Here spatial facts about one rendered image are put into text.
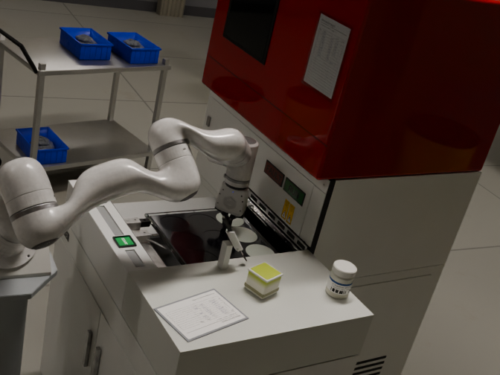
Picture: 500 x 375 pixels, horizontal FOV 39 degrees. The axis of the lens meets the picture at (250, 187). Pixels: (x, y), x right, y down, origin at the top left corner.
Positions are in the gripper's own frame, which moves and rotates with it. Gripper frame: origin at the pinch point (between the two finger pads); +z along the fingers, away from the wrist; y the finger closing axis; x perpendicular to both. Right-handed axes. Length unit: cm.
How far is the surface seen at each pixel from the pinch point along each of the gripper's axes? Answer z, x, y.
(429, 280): 17, 43, 73
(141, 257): -4.0, -43.6, -11.4
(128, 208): 10.0, 2.6, -37.9
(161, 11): 87, 582, -286
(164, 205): 10.0, 13.7, -28.7
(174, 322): -5, -66, 9
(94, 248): 4.3, -36.1, -30.3
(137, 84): 92, 339, -193
